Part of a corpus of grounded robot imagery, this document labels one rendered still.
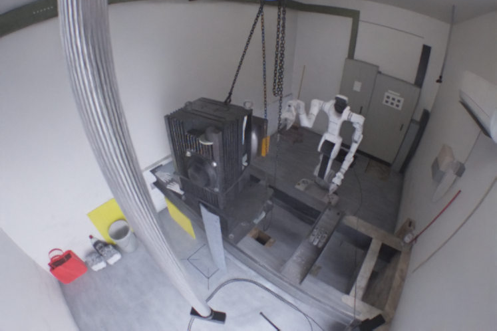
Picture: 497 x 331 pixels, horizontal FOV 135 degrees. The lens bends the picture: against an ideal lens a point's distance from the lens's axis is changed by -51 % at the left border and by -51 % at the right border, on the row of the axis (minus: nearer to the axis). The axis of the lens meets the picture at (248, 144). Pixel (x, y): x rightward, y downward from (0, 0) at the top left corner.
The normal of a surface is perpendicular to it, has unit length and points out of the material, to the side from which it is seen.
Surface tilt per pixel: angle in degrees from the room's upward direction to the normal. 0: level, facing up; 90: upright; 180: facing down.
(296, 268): 0
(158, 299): 0
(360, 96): 90
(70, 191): 90
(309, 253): 0
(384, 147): 90
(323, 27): 90
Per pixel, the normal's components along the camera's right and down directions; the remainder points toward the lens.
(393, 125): -0.63, 0.42
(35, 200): 0.77, 0.37
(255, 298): 0.03, -0.83
